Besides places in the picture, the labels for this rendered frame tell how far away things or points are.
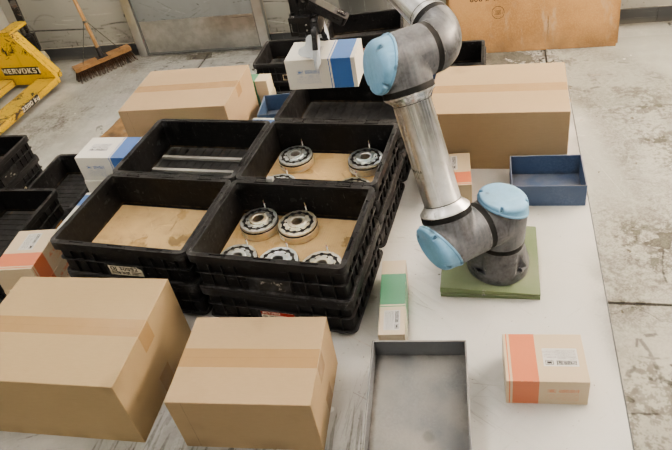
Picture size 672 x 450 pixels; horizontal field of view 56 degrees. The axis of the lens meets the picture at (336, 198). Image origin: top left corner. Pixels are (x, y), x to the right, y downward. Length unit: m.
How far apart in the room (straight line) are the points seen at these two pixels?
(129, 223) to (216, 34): 3.19
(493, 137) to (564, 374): 0.82
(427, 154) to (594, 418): 0.63
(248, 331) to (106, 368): 0.30
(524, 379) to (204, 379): 0.64
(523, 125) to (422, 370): 0.84
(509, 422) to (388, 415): 0.25
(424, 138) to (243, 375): 0.62
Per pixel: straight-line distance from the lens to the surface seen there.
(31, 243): 1.96
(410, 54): 1.33
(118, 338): 1.46
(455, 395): 1.37
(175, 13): 4.99
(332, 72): 1.78
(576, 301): 1.62
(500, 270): 1.57
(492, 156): 1.98
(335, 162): 1.88
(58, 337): 1.54
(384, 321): 1.49
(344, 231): 1.63
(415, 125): 1.36
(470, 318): 1.56
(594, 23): 4.31
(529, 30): 4.28
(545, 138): 1.95
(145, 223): 1.87
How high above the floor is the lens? 1.88
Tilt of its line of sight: 37 degrees down
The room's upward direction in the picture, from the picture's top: 11 degrees counter-clockwise
